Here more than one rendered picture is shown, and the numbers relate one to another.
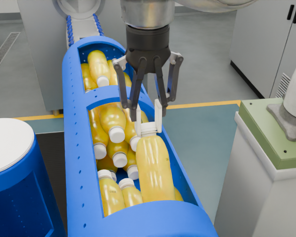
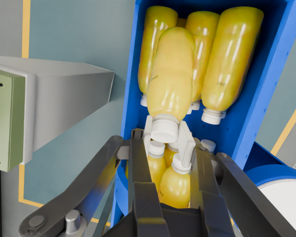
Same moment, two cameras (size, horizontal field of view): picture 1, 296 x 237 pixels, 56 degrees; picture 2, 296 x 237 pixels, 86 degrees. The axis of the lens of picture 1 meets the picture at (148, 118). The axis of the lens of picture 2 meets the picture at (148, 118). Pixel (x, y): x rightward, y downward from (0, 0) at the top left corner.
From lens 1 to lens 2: 0.45 m
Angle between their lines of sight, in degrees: 36
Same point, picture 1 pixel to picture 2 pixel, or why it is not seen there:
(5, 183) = (269, 169)
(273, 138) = (3, 106)
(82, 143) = (245, 152)
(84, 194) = (280, 66)
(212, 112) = (48, 198)
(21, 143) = not seen: hidden behind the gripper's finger
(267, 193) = (50, 77)
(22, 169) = (253, 177)
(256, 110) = not seen: outside the picture
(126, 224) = not seen: outside the picture
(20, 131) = not seen: hidden behind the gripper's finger
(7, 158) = (270, 192)
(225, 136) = (50, 172)
